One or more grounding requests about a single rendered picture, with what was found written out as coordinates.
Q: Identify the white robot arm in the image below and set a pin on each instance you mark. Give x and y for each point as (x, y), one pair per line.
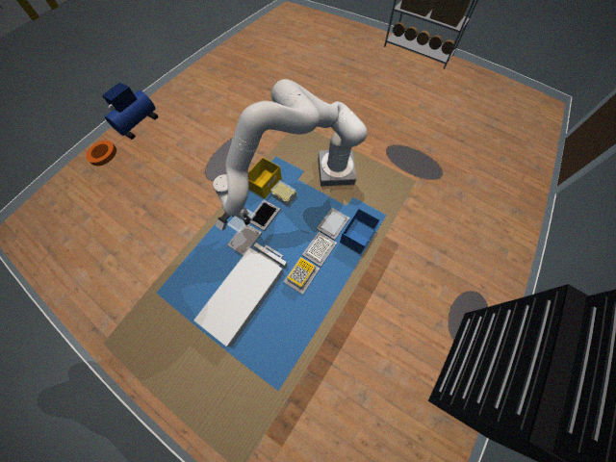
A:
(292, 113)

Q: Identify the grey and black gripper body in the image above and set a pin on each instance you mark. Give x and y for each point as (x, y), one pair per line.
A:
(241, 215)

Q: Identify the dark blue bin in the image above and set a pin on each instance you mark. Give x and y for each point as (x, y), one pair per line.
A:
(359, 229)

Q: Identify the blue bench mat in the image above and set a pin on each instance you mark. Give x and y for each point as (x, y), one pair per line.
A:
(286, 321)

